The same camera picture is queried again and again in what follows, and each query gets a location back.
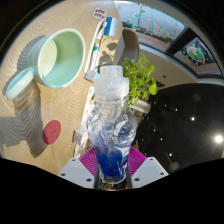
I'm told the white and orange box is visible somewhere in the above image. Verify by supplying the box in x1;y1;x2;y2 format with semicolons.
73;123;89;155

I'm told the light green ceramic mug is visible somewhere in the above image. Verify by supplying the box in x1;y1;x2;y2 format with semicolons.
4;27;87;102

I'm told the pill blister pack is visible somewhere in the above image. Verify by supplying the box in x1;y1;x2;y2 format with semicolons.
92;7;108;20

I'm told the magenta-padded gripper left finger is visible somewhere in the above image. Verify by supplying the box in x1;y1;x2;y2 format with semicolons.
57;147;100;190

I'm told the small light blue box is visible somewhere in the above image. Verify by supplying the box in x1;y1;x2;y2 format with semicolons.
83;68;101;83

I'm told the dark-framed window with decorations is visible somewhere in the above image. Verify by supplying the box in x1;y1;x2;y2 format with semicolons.
113;0;223;79

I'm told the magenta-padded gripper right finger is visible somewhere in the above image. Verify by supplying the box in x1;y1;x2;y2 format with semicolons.
126;146;169;190

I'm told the flat round red coaster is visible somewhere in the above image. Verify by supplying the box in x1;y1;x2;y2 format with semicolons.
42;119;63;146

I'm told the flat blue box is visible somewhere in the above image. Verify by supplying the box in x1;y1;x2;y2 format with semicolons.
103;16;119;37

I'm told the green potted plant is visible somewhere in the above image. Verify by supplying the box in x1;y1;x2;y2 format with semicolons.
122;53;159;114

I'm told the clear bottle with blue drink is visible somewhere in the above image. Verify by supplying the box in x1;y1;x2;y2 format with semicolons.
85;64;138;185

